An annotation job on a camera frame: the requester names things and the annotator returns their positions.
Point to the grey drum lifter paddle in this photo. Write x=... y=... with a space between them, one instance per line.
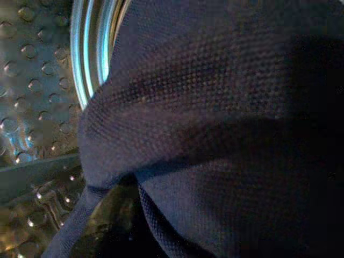
x=35 y=180

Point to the navy blue garment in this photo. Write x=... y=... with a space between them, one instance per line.
x=204 y=129

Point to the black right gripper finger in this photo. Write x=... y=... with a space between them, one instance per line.
x=115 y=215

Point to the steel dimpled washer drum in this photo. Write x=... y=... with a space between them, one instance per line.
x=35 y=80

